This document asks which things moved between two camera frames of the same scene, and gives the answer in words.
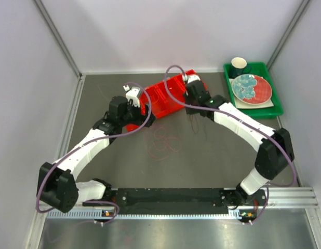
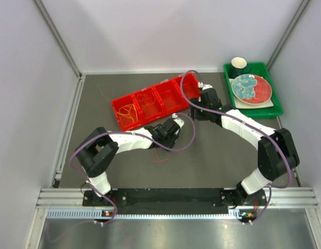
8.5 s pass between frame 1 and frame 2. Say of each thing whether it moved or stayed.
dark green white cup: stayed
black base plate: stayed
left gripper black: moved
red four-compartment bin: stayed
